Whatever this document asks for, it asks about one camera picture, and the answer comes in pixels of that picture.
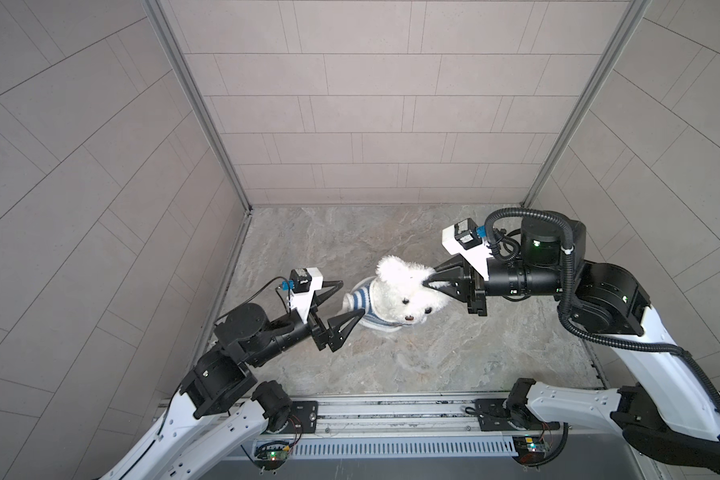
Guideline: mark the white teddy bear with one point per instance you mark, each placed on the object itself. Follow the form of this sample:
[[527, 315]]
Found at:
[[399, 297]]

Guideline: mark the corner aluminium profile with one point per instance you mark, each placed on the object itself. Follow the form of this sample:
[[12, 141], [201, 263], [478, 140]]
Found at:
[[622, 34], [156, 14]]

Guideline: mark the right green circuit board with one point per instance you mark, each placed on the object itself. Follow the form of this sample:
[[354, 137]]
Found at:
[[530, 449]]

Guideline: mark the green circuit board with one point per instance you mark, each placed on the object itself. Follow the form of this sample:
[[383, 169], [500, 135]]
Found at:
[[530, 449], [270, 456]]

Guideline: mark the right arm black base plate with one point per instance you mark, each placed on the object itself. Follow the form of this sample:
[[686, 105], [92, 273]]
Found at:
[[494, 415]]

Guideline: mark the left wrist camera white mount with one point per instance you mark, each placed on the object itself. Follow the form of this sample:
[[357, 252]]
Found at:
[[300, 289]]

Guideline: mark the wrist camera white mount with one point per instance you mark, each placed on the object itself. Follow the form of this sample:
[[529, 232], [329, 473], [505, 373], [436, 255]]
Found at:
[[468, 248], [300, 289]]

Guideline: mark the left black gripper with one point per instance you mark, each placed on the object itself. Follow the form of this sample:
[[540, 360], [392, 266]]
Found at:
[[322, 339]]

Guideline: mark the left corner aluminium profile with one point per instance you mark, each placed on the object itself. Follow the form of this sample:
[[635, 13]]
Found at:
[[156, 14]]

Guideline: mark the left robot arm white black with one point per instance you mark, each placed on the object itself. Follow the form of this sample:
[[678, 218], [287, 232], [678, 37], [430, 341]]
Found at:
[[175, 448]]

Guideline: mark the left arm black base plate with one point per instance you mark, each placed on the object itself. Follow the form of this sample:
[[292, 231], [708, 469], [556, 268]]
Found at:
[[300, 417]]

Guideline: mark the left green circuit board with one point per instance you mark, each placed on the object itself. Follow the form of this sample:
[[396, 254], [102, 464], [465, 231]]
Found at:
[[270, 456]]

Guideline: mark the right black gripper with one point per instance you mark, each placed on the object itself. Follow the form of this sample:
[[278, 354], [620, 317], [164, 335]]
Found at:
[[471, 287]]

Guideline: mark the right corner aluminium profile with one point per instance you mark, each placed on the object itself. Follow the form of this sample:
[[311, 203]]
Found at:
[[622, 34]]

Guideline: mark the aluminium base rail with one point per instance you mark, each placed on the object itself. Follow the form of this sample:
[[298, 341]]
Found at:
[[396, 414]]

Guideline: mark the blue white striped sweater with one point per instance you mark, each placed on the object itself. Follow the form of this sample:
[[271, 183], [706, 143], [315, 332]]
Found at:
[[359, 298]]

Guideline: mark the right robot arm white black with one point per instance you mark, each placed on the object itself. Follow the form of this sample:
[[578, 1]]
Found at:
[[670, 414]]

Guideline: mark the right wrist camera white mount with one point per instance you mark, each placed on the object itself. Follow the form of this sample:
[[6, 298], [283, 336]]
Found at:
[[468, 248]]

